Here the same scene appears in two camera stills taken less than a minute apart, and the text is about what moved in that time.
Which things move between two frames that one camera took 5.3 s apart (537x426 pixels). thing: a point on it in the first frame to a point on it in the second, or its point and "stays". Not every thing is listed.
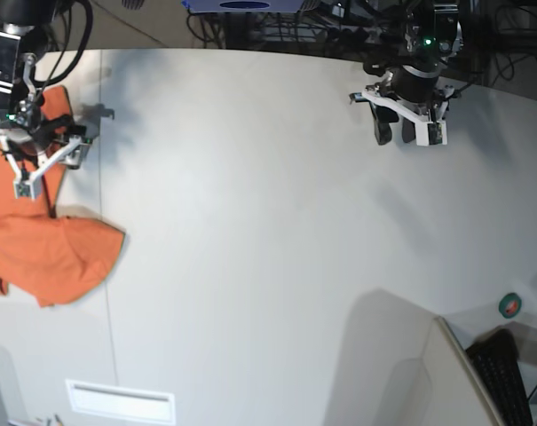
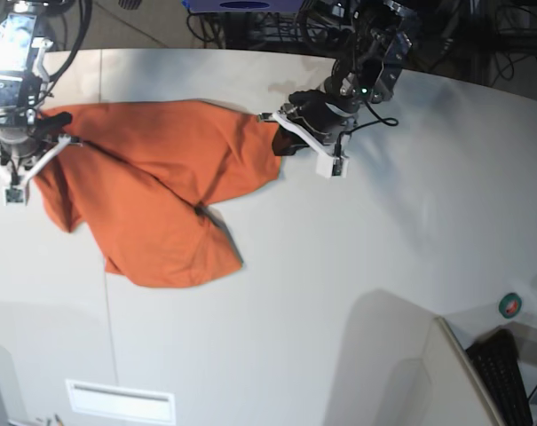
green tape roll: [509, 305] stays
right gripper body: [417, 89] to [320, 114]
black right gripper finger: [383, 116] to [286, 142]
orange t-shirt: [28, 250] to [142, 171]
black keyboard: [495, 358] stays
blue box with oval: [243, 6] stays
